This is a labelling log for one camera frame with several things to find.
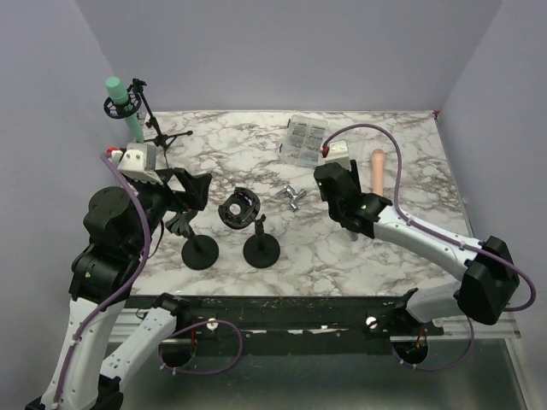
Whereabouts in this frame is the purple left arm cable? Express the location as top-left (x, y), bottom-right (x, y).
top-left (50, 153), bottom-right (151, 407)

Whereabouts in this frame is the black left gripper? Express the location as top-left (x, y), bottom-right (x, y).
top-left (127, 164), bottom-right (213, 253)

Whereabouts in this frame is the clear plastic screw box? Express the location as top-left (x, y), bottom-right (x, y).
top-left (279, 114), bottom-right (329, 168)

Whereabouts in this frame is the mint green microphone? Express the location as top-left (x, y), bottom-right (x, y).
top-left (103, 77), bottom-right (144, 143)

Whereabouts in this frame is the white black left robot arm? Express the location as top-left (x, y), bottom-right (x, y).
top-left (27, 168), bottom-right (212, 409)

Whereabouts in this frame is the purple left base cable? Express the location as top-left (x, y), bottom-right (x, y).
top-left (160, 320), bottom-right (244, 377)

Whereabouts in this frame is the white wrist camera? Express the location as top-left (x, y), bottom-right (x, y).
top-left (324, 140), bottom-right (351, 170)
top-left (106, 143), bottom-right (162, 184)

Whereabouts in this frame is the silver metal bracket part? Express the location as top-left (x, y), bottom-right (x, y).
top-left (275, 184), bottom-right (307, 212)

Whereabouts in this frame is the black front mounting rail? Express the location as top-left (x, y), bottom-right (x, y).
top-left (177, 296), bottom-right (444, 356)

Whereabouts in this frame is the peach pink microphone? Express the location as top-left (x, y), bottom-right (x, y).
top-left (371, 149), bottom-right (385, 196)

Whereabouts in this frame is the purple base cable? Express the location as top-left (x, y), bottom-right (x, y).
top-left (160, 320), bottom-right (244, 377)
top-left (395, 315), bottom-right (476, 372)

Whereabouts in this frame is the black tripod microphone stand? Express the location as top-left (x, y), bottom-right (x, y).
top-left (130, 78), bottom-right (193, 168)

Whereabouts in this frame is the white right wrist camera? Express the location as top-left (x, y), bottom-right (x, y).
top-left (324, 140), bottom-right (351, 170)

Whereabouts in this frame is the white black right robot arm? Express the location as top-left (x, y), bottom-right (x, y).
top-left (314, 163), bottom-right (520, 335)

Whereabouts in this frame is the black shock mount round stand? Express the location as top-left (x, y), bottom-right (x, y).
top-left (217, 186), bottom-right (282, 269)

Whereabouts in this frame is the black clip round base stand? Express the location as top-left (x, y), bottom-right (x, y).
top-left (166, 210), bottom-right (220, 271)

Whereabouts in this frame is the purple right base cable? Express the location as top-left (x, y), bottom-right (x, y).
top-left (395, 315), bottom-right (476, 372)

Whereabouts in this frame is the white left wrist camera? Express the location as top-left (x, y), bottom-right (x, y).
top-left (106, 143), bottom-right (162, 184)

